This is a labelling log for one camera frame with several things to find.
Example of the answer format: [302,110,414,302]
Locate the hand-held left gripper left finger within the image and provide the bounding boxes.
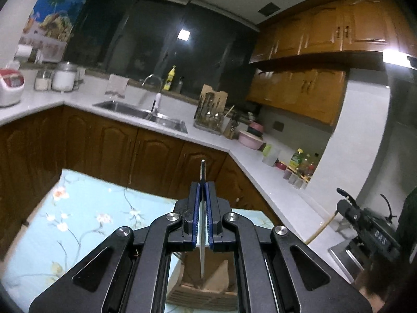
[29,182,203,313]

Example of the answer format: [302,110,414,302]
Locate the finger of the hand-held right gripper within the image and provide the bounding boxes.
[337,200,359,221]
[336,187,357,203]

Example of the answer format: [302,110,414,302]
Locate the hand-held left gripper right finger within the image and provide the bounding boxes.
[205,182,372,313]

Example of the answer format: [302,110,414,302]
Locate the wooden utensil holder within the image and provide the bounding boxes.
[165,252,239,312]

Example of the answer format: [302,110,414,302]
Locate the person's right forearm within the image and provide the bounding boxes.
[354,259,403,312]

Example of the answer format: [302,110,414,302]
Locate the dark sauce bottle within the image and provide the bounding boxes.
[304,153,322,177]

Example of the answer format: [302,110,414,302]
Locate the row of seasoning jars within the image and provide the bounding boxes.
[281,167,309,190]

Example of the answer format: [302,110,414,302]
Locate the yellow cooking oil bottle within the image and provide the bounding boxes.
[289,149,307,171]

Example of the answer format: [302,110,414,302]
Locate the pink basin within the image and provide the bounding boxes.
[237,130,266,151]

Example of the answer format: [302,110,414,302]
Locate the knife block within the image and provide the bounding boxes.
[223,106,241,140]

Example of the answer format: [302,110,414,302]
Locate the stacked pink and dark bowls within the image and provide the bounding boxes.
[248,121,265,137]

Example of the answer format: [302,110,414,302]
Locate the wooden cutlery rack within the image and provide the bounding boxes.
[194,84,229,134]

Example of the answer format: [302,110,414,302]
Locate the floral light blue tablecloth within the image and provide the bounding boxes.
[3,168,275,313]

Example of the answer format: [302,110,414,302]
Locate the wooden base cabinets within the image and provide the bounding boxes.
[0,104,285,262]

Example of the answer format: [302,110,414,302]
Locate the stainless steel sink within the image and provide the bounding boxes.
[93,100,189,134]

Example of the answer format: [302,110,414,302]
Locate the chrome faucet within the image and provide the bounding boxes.
[142,75,164,120]

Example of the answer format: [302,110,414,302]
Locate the yellow dish soap bottle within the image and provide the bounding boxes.
[162,65,177,91]

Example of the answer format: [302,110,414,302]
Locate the range hood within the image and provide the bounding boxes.
[382,48,417,70]

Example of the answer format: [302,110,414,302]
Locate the hanging dishcloth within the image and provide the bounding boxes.
[106,74,130,99]

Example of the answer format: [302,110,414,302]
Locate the wooden upper cabinets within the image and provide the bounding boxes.
[245,0,417,127]

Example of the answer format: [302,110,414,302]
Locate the dark window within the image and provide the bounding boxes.
[64,0,259,106]

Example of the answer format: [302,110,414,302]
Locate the large glass jar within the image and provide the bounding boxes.
[51,62,79,93]

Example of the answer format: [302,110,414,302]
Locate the ceiling vent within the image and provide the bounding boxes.
[258,3,281,16]

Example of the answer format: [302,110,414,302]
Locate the small glass jar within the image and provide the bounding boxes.
[34,70,53,91]

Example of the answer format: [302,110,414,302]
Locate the white and red rice cooker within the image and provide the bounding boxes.
[0,68,26,108]

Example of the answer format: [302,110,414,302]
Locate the white paper towel roll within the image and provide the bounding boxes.
[16,44,34,62]

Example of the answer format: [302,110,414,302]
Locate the palm tree wall poster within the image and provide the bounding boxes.
[22,0,98,63]

